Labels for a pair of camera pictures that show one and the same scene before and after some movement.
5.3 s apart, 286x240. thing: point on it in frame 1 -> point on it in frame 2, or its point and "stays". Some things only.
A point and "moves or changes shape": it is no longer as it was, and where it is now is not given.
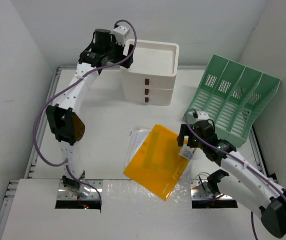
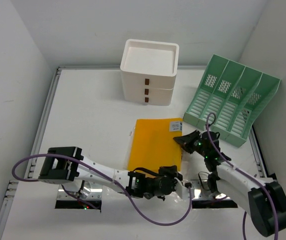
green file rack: [231, 94] stays
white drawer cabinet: [150, 79] stays
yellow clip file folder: [157, 165] moves or changes shape
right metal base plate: [200, 190] stays
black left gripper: [126, 63] -> [172, 173]
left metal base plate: [64, 193] stays
